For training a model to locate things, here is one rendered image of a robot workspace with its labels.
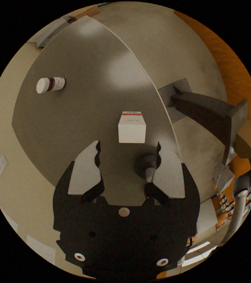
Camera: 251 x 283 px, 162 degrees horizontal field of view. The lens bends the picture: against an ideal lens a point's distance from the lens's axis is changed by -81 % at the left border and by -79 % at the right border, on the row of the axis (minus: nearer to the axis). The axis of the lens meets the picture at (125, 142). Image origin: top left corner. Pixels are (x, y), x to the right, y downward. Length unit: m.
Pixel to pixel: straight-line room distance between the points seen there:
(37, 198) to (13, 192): 0.19
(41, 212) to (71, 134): 0.56
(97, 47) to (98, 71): 0.07
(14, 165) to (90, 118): 0.60
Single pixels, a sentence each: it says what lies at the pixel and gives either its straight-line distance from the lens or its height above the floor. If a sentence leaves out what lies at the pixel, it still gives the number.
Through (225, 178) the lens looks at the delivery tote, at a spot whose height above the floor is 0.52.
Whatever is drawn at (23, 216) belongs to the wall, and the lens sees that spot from 0.70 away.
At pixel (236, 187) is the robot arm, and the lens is 0.62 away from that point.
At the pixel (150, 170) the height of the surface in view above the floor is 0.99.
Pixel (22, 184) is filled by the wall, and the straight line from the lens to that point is 0.68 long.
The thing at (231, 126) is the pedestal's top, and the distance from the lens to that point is 0.47.
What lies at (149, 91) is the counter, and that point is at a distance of 0.22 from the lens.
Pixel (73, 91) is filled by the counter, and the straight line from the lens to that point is 0.26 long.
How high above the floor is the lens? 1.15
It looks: 59 degrees down
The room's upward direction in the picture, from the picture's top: 174 degrees counter-clockwise
